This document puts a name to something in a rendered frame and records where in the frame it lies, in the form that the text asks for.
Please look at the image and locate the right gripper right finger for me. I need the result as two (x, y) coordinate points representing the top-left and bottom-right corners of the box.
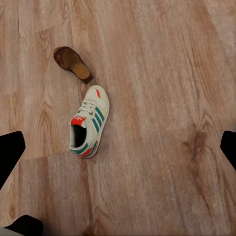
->
(220, 131), (236, 170)

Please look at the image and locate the sandal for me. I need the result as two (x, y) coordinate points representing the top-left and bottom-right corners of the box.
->
(54, 47), (94, 85)

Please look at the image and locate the gym shoe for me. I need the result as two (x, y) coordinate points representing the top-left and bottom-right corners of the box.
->
(69, 85), (110, 159)

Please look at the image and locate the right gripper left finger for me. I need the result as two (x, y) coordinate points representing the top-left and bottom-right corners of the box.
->
(0, 131), (26, 190)

